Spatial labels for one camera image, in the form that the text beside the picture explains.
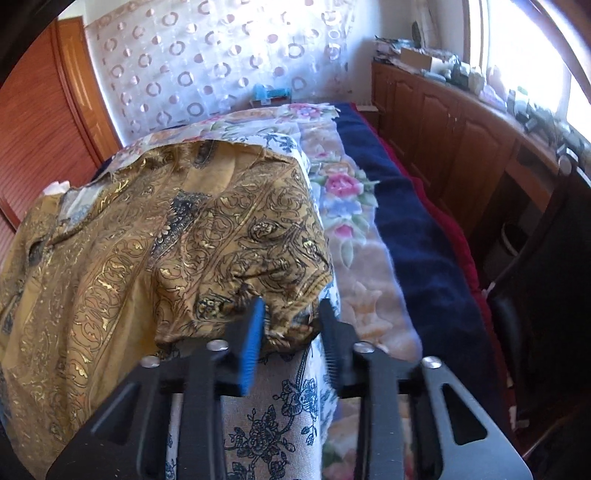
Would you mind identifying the bright window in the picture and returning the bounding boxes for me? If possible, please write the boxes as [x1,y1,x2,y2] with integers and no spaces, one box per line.
[466,0,591,134]

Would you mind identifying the blue box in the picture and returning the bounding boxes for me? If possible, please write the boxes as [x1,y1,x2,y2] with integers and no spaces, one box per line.
[252,85,291,104]

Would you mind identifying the golden paisley garment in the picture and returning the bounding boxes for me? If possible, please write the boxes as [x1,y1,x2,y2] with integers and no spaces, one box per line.
[0,141,335,462]

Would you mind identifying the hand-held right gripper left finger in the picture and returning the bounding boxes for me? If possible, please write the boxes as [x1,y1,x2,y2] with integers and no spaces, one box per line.
[46,296,269,480]

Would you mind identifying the pink floral blanket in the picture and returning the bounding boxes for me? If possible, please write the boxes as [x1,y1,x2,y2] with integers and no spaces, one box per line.
[113,102,423,480]

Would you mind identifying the bed with blue floral sheet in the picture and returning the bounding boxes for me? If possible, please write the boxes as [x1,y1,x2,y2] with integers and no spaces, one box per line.
[60,131,342,480]

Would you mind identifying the black chair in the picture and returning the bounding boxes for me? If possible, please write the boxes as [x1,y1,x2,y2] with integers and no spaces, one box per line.
[480,154,591,457]

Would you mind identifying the cardboard box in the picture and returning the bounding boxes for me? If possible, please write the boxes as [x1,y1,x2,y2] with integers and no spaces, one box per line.
[399,46,444,70]

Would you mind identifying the pile of countertop clutter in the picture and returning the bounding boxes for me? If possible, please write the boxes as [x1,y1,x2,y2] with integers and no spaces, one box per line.
[374,21,591,158]

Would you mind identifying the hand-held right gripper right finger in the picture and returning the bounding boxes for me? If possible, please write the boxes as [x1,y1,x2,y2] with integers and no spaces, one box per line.
[318,298,534,480]

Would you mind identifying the circle patterned sheer curtain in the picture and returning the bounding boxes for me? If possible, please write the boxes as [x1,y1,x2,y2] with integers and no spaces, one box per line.
[85,0,375,144]

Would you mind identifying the wooden cabinet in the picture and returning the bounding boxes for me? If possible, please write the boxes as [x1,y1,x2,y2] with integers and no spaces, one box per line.
[369,62,578,287]

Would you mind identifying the navy blue blanket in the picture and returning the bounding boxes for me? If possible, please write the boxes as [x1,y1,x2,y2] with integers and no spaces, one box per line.
[335,104,504,416]

